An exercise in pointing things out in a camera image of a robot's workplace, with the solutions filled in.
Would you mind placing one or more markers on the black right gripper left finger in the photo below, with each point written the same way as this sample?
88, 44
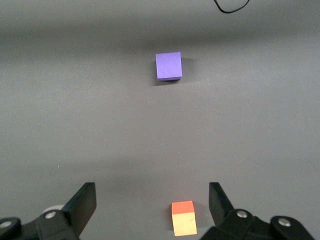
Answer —
80, 207

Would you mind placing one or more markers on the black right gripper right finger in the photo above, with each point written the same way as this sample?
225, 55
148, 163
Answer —
220, 207

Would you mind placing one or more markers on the orange foam block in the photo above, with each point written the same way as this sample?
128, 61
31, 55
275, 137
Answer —
183, 222

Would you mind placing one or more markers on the purple foam block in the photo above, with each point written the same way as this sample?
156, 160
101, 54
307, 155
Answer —
168, 66

